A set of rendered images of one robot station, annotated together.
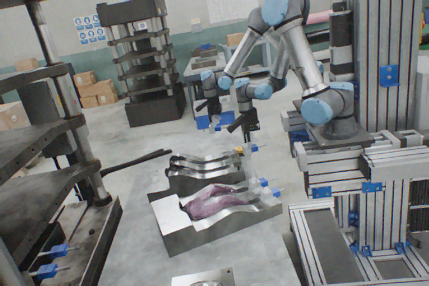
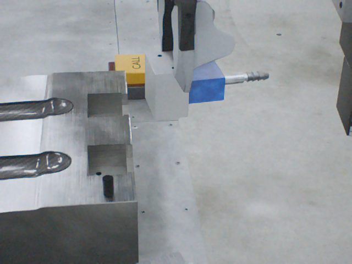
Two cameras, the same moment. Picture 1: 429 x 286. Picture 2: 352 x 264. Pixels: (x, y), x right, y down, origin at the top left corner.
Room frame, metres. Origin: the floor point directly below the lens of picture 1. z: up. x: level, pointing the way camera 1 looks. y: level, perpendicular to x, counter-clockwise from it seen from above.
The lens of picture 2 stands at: (0.90, -0.09, 1.27)
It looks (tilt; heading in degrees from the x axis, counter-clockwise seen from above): 32 degrees down; 353
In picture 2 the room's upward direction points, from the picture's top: 1 degrees clockwise
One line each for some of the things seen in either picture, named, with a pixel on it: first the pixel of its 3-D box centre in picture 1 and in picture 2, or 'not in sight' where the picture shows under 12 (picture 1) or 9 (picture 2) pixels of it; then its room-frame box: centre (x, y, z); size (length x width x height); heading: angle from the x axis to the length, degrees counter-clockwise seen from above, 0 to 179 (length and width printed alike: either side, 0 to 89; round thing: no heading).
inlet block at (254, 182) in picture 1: (263, 182); not in sight; (1.30, -0.20, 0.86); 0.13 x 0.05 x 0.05; 107
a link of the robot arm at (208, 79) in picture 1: (208, 80); not in sight; (1.94, -0.04, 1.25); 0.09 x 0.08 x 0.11; 86
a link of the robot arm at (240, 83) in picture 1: (243, 90); not in sight; (1.53, -0.19, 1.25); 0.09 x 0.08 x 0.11; 39
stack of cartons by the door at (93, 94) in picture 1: (96, 88); not in sight; (7.89, 2.58, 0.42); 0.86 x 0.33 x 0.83; 86
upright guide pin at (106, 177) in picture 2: not in sight; (108, 185); (1.40, -0.10, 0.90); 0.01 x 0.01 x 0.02; 89
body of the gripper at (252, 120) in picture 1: (248, 120); not in sight; (1.53, -0.20, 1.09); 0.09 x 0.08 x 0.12; 97
